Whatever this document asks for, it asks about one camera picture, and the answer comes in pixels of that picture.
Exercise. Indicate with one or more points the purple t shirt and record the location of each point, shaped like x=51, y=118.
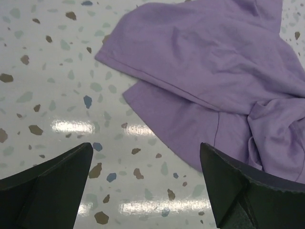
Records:
x=216, y=72

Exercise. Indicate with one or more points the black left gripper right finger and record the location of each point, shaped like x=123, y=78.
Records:
x=243, y=197

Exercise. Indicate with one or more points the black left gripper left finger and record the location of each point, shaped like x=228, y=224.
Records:
x=48, y=195

